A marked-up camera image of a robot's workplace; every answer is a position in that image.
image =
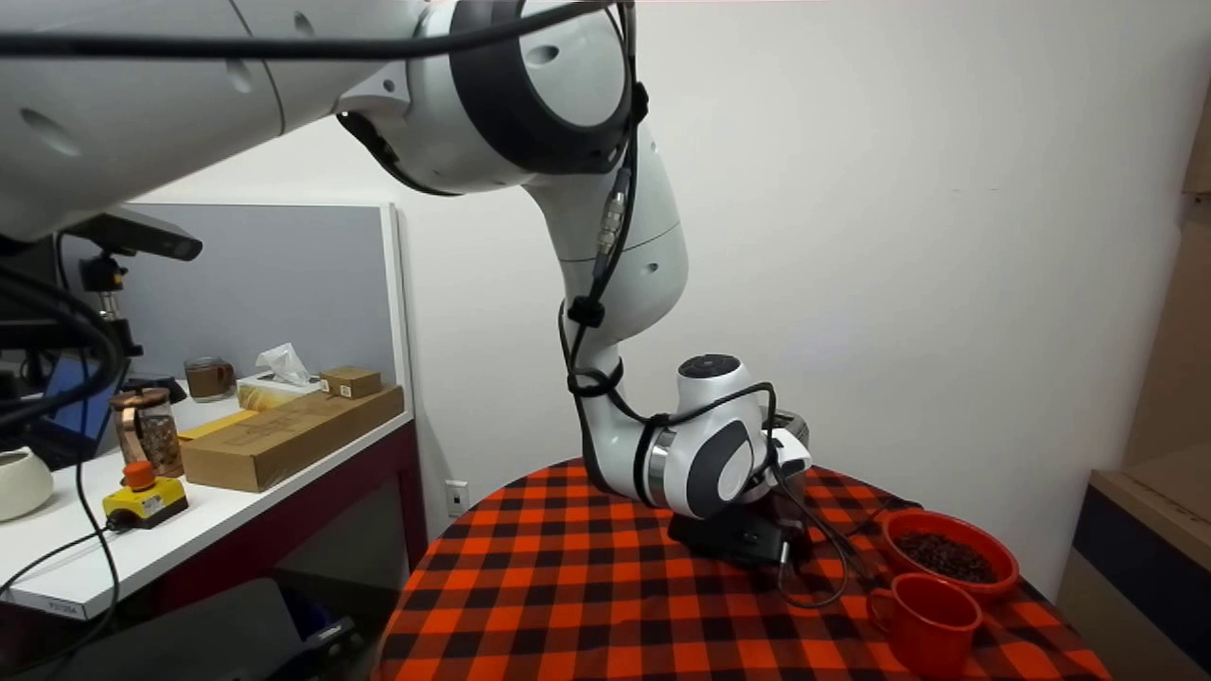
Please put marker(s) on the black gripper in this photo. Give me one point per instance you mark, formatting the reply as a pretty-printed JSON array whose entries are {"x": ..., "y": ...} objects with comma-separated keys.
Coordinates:
[{"x": 731, "y": 535}]

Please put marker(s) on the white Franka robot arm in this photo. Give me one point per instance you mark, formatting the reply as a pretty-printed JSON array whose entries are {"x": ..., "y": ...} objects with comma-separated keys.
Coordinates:
[{"x": 631, "y": 266}]

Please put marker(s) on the stainless steel toaster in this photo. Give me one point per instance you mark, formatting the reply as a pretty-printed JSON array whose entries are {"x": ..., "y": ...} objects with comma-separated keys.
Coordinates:
[{"x": 836, "y": 548}]

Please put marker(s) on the red bowl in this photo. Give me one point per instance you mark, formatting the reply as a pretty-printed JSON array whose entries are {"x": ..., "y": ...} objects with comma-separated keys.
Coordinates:
[{"x": 904, "y": 552}]

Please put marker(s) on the orange black checkered tablecloth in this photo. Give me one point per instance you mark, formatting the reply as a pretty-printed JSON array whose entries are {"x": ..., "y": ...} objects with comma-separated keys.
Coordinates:
[{"x": 568, "y": 593}]

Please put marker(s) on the dark coffee beans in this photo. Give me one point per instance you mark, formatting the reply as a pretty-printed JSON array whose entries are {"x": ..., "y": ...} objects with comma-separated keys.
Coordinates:
[{"x": 949, "y": 552}]

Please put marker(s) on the red mug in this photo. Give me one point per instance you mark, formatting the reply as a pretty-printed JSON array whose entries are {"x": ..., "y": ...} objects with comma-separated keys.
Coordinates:
[{"x": 932, "y": 625}]

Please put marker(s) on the small light wooden box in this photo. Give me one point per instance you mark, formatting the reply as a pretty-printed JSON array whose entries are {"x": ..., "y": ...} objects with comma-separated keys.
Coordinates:
[{"x": 353, "y": 382}]

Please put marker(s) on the wooden cabinet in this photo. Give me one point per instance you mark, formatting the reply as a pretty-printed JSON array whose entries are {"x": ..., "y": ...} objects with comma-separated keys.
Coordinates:
[{"x": 1161, "y": 504}]

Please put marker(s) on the flat cardboard box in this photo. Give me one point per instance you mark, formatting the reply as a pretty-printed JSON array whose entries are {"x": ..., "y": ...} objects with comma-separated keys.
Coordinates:
[{"x": 288, "y": 440}]

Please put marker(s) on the tissue box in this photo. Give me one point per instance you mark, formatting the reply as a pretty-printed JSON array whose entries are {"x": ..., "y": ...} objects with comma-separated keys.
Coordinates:
[{"x": 281, "y": 378}]

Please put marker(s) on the grey divider panel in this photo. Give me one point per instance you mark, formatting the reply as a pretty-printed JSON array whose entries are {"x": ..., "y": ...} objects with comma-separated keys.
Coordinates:
[{"x": 279, "y": 287}]

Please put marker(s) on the small dark brown box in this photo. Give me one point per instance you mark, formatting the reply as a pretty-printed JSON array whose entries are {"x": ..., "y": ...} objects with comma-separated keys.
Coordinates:
[{"x": 210, "y": 378}]

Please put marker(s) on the yellow device with orange knob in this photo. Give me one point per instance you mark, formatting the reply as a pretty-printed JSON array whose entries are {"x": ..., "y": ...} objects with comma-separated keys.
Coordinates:
[{"x": 144, "y": 495}]

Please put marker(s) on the white ceramic bowl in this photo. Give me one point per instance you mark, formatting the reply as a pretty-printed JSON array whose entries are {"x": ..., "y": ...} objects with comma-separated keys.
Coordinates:
[{"x": 23, "y": 487}]

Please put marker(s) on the white wall outlet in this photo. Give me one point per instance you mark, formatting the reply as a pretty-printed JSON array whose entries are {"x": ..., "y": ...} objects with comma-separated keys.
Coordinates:
[{"x": 457, "y": 495}]

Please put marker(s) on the white desk with maroon frame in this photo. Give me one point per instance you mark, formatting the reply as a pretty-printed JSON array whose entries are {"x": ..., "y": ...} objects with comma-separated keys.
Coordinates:
[{"x": 79, "y": 552}]

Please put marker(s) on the black camera on stand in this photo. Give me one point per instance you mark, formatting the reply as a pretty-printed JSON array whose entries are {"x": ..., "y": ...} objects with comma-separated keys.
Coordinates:
[{"x": 138, "y": 236}]

